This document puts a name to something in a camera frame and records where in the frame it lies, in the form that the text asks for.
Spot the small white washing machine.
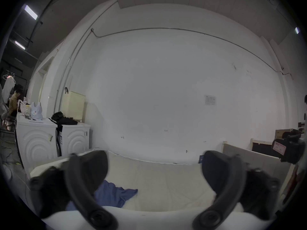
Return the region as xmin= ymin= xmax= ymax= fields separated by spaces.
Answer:
xmin=50 ymin=112 xmax=91 ymax=157

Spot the large white washing machine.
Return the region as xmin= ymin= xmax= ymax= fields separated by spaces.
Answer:
xmin=15 ymin=100 xmax=58 ymax=177

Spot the dark blue shirt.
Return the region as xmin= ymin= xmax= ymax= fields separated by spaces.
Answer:
xmin=66 ymin=180 xmax=138 ymax=211

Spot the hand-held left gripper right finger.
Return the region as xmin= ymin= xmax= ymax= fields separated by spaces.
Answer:
xmin=193 ymin=150 xmax=281 ymax=230

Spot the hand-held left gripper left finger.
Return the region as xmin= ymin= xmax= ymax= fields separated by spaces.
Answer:
xmin=30 ymin=150 xmax=118 ymax=230

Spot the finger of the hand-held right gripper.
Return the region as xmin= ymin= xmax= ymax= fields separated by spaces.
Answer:
xmin=272 ymin=129 xmax=306 ymax=165

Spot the hanging white garment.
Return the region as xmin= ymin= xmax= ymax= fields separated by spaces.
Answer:
xmin=2 ymin=75 xmax=16 ymax=105

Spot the cream cabinet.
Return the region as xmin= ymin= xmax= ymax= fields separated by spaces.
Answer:
xmin=60 ymin=90 xmax=86 ymax=123

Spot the brown carton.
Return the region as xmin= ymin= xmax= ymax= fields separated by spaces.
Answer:
xmin=275 ymin=129 xmax=293 ymax=141

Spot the black board with white frame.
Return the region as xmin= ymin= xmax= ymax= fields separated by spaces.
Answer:
xmin=250 ymin=139 xmax=281 ymax=158

